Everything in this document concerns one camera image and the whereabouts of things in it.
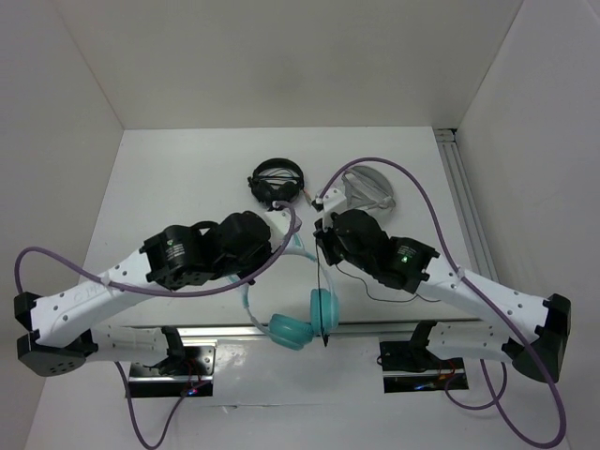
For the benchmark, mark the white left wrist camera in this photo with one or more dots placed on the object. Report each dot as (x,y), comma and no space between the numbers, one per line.
(278,222)

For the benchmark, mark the aluminium side rail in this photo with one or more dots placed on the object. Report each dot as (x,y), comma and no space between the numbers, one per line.
(468,217)

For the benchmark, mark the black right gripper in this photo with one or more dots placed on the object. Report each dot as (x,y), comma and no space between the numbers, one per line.
(323,241)

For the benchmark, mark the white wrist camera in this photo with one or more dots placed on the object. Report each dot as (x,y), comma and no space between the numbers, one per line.
(278,222)
(330,201)

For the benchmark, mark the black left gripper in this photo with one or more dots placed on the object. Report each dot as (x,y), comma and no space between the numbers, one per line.
(265,255)

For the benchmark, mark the aluminium front rail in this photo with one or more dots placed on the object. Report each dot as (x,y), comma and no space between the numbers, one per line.
(241,332)

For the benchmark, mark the grey white headphones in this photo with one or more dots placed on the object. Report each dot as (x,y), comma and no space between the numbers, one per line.
(367,189)

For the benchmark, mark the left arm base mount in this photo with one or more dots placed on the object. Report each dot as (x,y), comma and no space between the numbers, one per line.
(192,378)

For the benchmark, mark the teal cat-ear headphones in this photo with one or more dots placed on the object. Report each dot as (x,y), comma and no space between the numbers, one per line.
(323,307)

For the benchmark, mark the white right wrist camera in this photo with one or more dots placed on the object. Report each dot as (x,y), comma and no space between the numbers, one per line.
(330,201)

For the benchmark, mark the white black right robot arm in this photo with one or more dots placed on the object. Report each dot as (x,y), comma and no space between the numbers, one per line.
(526,331)

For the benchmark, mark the black headphones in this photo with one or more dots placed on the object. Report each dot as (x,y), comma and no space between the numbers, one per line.
(276,180)

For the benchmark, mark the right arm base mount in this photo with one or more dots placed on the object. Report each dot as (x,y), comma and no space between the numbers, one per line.
(405,370)

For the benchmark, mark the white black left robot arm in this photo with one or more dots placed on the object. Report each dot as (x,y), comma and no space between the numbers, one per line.
(66,330)

